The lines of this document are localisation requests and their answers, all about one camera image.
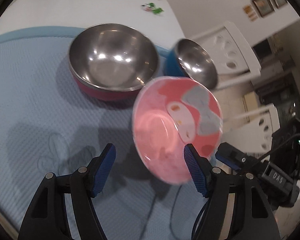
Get hanging wall ornaments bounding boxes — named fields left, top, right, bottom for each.
left=243, top=4, right=257, bottom=22

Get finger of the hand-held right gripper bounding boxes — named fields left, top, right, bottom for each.
left=215, top=142, right=257, bottom=178

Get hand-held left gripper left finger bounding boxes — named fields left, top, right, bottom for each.
left=17, top=143, right=117, bottom=240

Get light blue woven mat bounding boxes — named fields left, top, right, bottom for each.
left=0, top=26, right=205, bottom=240

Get small green white trinket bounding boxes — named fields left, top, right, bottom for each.
left=141, top=2, right=164, bottom=15

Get black cable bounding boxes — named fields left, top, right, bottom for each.
left=259, top=135, right=300, bottom=160

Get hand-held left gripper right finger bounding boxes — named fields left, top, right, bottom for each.
left=184, top=143, right=282, bottom=240

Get magenta steel bowl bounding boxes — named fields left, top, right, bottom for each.
left=68, top=24, right=160, bottom=102

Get blue steel bowl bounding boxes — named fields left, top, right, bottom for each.
left=163, top=38, right=218, bottom=90

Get pink cartoon bowl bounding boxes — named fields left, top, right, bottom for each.
left=132, top=77, right=224, bottom=185

